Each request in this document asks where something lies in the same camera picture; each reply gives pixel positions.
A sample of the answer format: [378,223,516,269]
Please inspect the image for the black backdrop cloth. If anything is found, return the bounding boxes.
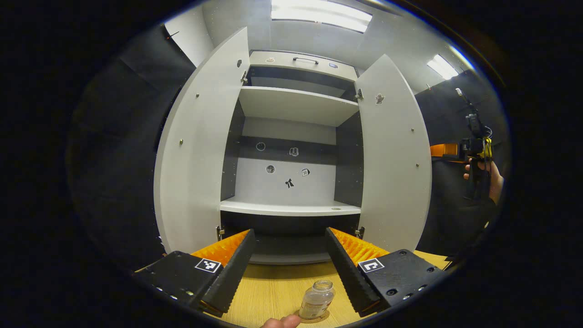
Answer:
[68,23,508,269]

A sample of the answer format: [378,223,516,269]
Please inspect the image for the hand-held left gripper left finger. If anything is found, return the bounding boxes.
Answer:
[132,229,256,318]

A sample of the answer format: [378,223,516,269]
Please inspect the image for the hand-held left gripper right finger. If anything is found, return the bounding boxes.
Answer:
[324,227,449,318]

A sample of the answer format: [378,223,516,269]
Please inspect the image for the clear plastic bottle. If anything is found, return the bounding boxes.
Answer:
[298,280,336,320]

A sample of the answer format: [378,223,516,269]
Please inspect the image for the white cabinet door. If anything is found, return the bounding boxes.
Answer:
[153,26,251,255]
[354,54,432,253]

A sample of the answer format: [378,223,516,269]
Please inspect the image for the round wooden coaster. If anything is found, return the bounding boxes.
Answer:
[294,310,331,324]

